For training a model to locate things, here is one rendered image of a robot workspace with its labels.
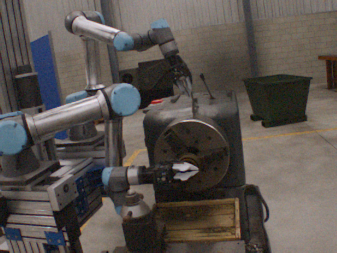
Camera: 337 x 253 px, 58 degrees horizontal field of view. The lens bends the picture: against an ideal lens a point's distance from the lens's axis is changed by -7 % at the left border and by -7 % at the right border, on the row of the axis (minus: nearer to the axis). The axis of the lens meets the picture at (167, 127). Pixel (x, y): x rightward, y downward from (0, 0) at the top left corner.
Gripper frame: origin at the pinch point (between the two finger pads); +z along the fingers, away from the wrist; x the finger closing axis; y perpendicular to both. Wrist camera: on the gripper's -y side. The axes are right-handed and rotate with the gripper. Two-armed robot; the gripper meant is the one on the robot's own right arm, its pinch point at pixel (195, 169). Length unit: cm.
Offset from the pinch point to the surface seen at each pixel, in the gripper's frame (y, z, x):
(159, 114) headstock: -32.5, -18.5, 15.9
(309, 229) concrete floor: -128, 67, -109
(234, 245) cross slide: 33.2, 14.0, -11.3
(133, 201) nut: 41.2, -9.5, 7.8
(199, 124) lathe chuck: -15.1, 1.6, 13.1
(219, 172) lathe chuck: -15.2, 7.6, -7.9
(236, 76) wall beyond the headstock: -1024, 15, -55
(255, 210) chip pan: -67, 22, -54
